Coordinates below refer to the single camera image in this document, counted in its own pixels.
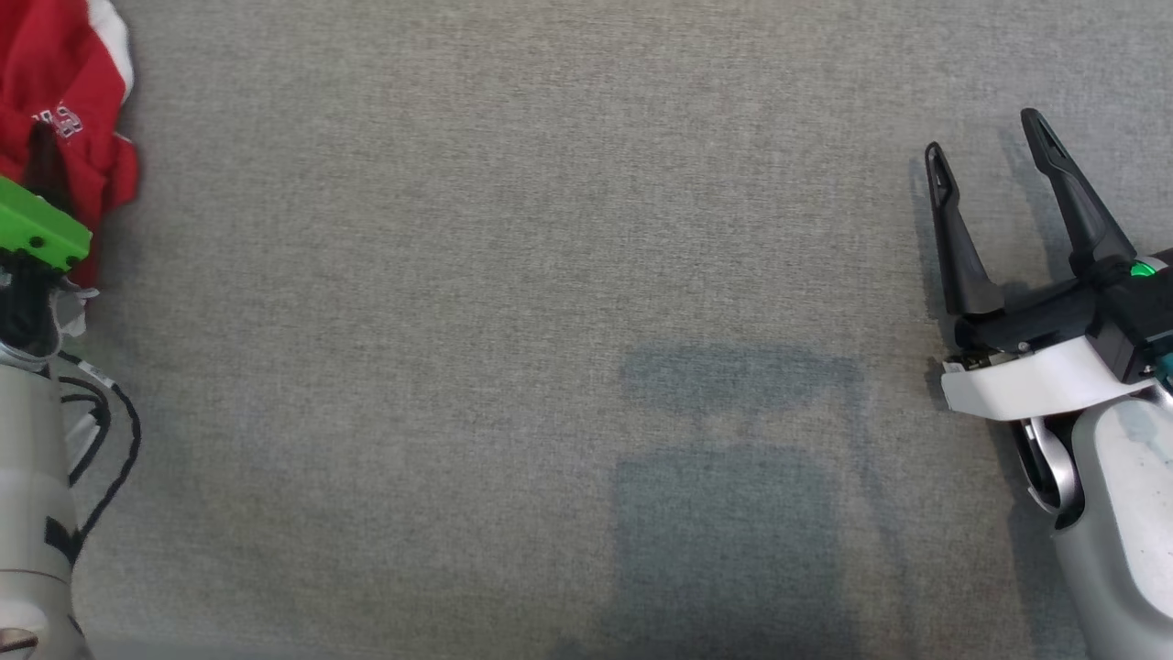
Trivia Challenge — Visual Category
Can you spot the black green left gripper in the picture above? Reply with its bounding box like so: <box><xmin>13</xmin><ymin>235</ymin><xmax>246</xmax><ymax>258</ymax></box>
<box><xmin>0</xmin><ymin>122</ymin><xmax>94</xmax><ymax>360</ymax></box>

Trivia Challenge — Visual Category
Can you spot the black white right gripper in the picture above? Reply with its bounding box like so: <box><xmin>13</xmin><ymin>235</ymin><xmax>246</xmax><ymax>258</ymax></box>
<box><xmin>924</xmin><ymin>108</ymin><xmax>1156</xmax><ymax>423</ymax></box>

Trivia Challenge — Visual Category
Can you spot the red and white basketball jersey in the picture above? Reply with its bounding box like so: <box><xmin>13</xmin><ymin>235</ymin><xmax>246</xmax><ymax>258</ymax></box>
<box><xmin>0</xmin><ymin>0</ymin><xmax>140</xmax><ymax>292</ymax></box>

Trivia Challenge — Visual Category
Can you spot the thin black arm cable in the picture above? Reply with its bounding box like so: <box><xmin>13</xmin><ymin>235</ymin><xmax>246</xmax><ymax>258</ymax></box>
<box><xmin>55</xmin><ymin>353</ymin><xmax>143</xmax><ymax>562</ymax></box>

